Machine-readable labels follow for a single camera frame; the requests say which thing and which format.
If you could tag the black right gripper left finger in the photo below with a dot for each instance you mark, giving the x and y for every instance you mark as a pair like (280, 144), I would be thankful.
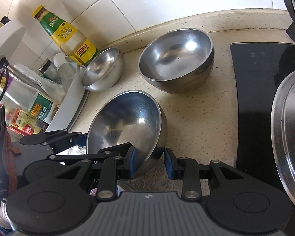
(107, 166)

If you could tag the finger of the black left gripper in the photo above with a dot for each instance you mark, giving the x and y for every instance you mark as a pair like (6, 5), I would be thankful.
(58, 141)

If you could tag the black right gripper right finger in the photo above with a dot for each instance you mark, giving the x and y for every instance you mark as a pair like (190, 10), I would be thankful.
(191, 173)

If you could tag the steel bowl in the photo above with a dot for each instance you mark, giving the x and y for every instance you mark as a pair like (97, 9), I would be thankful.
(178, 61)
(132, 116)
(104, 71)

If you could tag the white round tray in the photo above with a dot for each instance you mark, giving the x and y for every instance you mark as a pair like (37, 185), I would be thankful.
(71, 106)

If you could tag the clear fish sauce bottle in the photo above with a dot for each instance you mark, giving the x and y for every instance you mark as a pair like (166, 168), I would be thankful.
(28, 98)

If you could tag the clear plastic bag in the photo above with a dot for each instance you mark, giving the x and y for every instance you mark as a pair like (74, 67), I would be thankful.
(53, 90)

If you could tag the yellow green oil bottle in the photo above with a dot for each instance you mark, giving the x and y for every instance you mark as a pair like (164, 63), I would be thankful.
(67, 37)

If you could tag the steel pot lid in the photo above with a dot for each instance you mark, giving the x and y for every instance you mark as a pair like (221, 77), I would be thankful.
(283, 133)

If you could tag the black induction cooktop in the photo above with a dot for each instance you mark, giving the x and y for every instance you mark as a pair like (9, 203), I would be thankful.
(259, 69)

